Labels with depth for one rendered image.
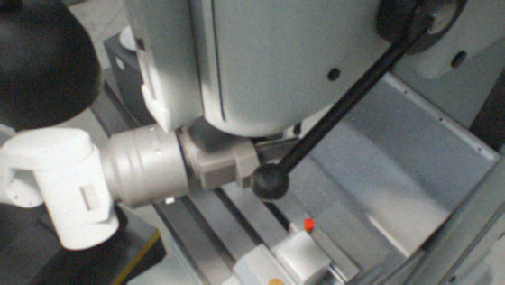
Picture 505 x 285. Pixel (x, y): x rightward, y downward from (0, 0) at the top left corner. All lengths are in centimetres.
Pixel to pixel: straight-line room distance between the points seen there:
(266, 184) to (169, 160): 17
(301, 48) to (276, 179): 9
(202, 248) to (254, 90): 52
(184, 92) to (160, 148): 11
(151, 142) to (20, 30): 25
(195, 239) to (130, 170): 37
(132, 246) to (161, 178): 96
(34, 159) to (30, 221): 89
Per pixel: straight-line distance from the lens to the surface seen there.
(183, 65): 35
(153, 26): 32
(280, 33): 29
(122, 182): 47
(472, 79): 78
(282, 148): 50
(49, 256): 126
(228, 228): 82
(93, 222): 50
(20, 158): 50
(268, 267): 66
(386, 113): 89
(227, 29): 30
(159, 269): 92
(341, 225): 75
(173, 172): 47
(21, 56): 25
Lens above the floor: 164
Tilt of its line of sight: 51 degrees down
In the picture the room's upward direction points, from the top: straight up
